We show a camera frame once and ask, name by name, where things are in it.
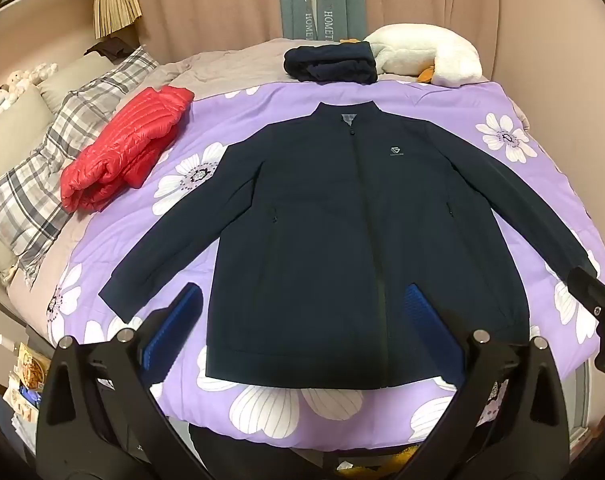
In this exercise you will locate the yellow object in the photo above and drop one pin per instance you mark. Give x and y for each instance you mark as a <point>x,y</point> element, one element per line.
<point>390,457</point>

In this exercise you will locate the dark brown cloth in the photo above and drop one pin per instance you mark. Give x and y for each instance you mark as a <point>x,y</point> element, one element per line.
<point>110,49</point>

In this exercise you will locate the white plush goose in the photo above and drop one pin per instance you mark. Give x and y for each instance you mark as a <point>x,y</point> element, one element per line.
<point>432,52</point>

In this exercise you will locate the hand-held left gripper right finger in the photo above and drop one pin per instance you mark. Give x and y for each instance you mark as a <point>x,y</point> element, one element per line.
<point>435,330</point>

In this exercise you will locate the grey plaid pillow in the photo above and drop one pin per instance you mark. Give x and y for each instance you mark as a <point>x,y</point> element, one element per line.
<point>42,175</point>

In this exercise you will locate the snack packet with food picture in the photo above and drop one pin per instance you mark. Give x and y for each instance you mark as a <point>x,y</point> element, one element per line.
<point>32,367</point>

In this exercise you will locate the cluster of small plush toys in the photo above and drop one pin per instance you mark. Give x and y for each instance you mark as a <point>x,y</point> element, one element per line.
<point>17,85</point>

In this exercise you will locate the navy zip jacket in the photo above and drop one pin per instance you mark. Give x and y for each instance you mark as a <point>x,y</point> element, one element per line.
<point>332,235</point>

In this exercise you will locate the folded navy clothes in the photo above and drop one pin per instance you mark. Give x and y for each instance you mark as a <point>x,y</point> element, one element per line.
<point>332,62</point>

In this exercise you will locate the beige pillows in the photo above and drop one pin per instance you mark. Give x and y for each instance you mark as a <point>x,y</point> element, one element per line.
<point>7,140</point>

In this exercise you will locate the red down jacket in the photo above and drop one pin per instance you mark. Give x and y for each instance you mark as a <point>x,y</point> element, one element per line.
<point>127,145</point>

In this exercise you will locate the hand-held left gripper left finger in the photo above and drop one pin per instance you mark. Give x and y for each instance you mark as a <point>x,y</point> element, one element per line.
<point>170,330</point>

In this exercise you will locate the purple floral blanket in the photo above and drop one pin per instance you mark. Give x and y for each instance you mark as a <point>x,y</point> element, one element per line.
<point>262,110</point>

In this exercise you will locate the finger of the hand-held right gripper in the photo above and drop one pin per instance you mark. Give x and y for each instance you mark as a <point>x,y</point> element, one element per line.
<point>590,285</point>

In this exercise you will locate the blue packet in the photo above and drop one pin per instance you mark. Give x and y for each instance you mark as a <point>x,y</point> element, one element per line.
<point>31,395</point>

